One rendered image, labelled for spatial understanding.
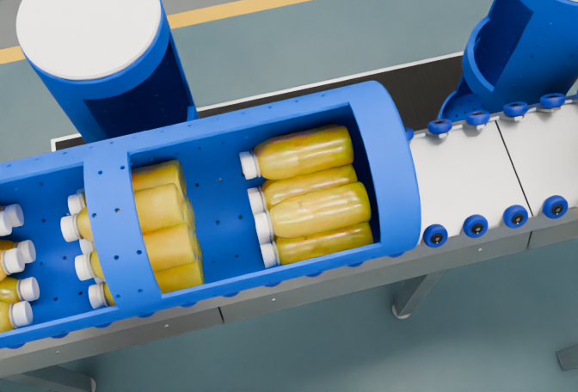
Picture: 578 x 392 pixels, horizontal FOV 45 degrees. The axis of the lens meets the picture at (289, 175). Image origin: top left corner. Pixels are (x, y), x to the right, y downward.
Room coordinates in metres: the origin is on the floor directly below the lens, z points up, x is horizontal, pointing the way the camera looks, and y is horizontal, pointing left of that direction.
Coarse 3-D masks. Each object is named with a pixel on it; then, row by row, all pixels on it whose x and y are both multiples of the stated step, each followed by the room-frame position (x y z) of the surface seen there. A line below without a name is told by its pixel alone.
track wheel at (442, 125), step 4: (436, 120) 0.57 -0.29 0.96; (440, 120) 0.56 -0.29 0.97; (444, 120) 0.56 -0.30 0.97; (448, 120) 0.56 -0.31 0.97; (428, 124) 0.56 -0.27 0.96; (432, 124) 0.55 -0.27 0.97; (436, 124) 0.55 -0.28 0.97; (440, 124) 0.55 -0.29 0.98; (444, 124) 0.55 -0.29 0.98; (448, 124) 0.55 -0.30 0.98; (428, 128) 0.55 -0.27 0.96; (432, 128) 0.54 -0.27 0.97; (436, 128) 0.54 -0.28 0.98; (440, 128) 0.54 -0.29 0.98; (444, 128) 0.54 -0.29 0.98; (448, 128) 0.54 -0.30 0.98; (432, 132) 0.54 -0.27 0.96; (436, 132) 0.53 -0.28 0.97; (440, 132) 0.53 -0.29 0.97
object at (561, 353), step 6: (564, 348) 0.23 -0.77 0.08; (570, 348) 0.22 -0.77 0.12; (576, 348) 0.22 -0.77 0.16; (558, 354) 0.22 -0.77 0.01; (564, 354) 0.21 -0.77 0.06; (570, 354) 0.21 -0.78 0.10; (576, 354) 0.20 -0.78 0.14; (564, 360) 0.20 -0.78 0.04; (570, 360) 0.19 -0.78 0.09; (576, 360) 0.19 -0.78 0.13; (564, 366) 0.18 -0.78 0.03; (570, 366) 0.18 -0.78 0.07; (576, 366) 0.17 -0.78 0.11
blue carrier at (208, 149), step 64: (192, 128) 0.46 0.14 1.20; (256, 128) 0.52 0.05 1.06; (384, 128) 0.43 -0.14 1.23; (0, 192) 0.44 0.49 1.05; (64, 192) 0.44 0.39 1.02; (128, 192) 0.35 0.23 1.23; (192, 192) 0.44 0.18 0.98; (384, 192) 0.34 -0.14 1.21; (64, 256) 0.34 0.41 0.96; (128, 256) 0.27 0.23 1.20; (256, 256) 0.32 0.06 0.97; (320, 256) 0.27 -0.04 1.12; (64, 320) 0.20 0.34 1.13
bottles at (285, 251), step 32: (320, 128) 0.51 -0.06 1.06; (256, 192) 0.42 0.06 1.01; (288, 192) 0.39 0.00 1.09; (192, 224) 0.36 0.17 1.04; (0, 256) 0.31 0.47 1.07; (32, 256) 0.33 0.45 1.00; (288, 256) 0.29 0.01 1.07; (0, 288) 0.27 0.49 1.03; (32, 288) 0.27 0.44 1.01; (96, 288) 0.26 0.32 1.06; (160, 288) 0.25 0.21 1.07; (0, 320) 0.21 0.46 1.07; (32, 320) 0.22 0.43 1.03
